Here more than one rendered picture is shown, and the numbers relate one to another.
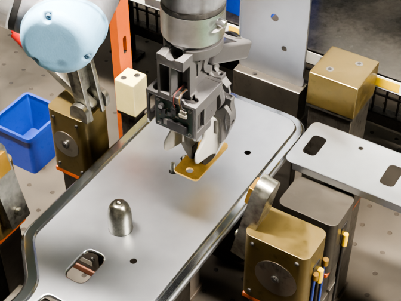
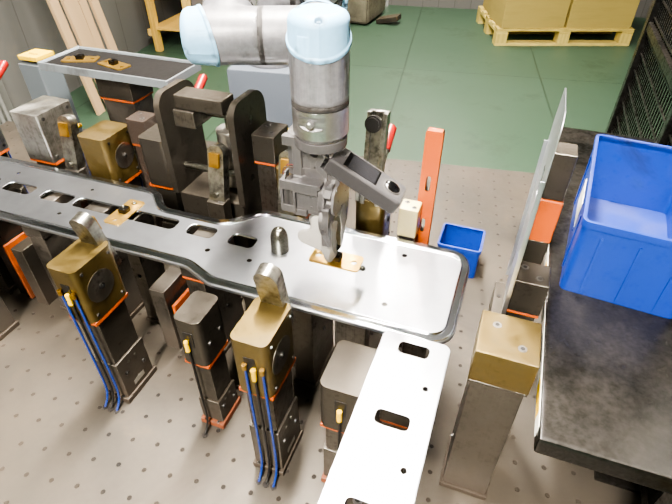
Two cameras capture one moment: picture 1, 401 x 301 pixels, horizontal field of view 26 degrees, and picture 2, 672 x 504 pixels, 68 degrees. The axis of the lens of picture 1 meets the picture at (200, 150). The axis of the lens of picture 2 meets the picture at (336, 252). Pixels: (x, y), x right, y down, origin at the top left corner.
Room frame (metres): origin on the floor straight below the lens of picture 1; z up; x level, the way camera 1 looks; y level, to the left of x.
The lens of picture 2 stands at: (0.73, -0.60, 1.56)
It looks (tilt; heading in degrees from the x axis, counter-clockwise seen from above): 39 degrees down; 78
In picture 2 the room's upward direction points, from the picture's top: straight up
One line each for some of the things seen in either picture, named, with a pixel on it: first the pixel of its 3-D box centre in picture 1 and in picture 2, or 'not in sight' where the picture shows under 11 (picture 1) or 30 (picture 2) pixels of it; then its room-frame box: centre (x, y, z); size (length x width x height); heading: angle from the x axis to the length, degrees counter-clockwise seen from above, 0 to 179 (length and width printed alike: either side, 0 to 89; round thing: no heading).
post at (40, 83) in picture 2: not in sight; (67, 139); (0.25, 0.83, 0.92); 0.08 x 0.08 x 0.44; 58
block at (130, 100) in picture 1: (136, 166); (402, 279); (1.02, 0.10, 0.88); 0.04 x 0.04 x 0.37; 58
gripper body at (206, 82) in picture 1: (190, 78); (317, 171); (0.83, 0.01, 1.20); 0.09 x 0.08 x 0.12; 148
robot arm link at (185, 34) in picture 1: (195, 20); (319, 120); (0.84, 0.01, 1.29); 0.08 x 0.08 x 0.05
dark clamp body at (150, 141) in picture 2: not in sight; (182, 201); (0.57, 0.48, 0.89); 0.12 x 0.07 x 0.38; 58
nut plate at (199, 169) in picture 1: (201, 155); (336, 256); (0.86, 0.00, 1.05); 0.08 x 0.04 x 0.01; 148
